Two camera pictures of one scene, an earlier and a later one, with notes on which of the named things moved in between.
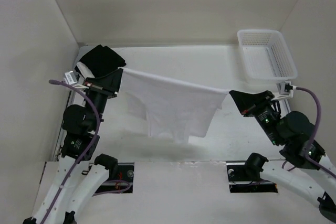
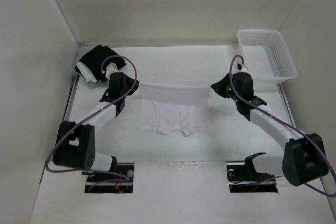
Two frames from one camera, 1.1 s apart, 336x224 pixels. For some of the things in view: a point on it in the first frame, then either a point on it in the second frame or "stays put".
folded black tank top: (100, 60) stays put
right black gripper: (246, 102) to (219, 86)
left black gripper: (106, 84) to (132, 82)
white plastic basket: (265, 57) stays put
